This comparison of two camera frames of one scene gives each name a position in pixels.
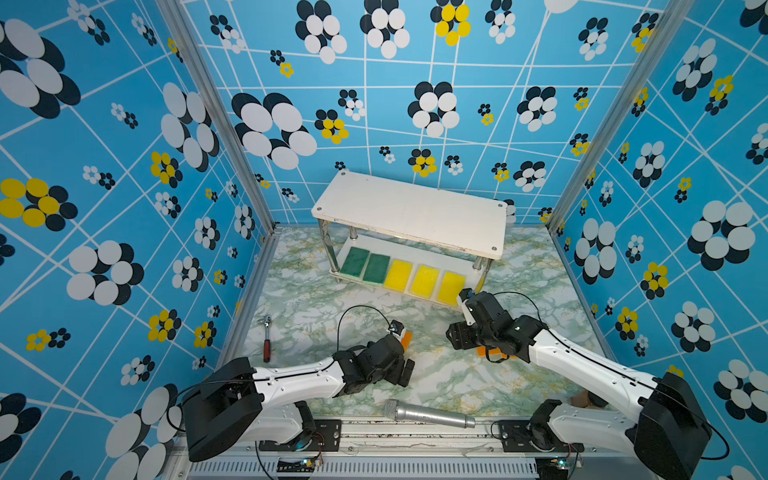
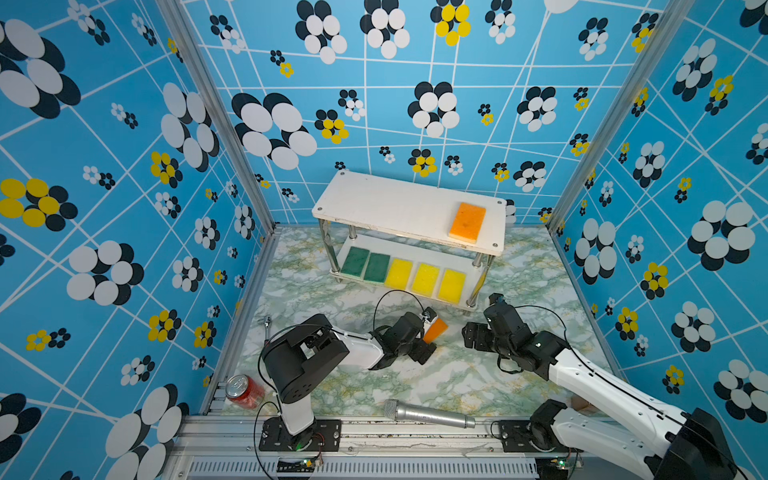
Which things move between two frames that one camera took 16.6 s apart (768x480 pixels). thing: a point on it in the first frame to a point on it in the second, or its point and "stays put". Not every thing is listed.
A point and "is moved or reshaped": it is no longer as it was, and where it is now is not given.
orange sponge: x=407 y=339 is moved or reshaped
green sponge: x=355 y=261 stays put
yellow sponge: x=452 y=285 stays put
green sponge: x=377 y=267 stays put
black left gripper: x=398 y=377 to x=424 y=352
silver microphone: x=400 y=410 stays put
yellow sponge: x=426 y=281 stays put
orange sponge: x=481 y=351 is moved or reshaped
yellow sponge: x=398 y=275 stays put
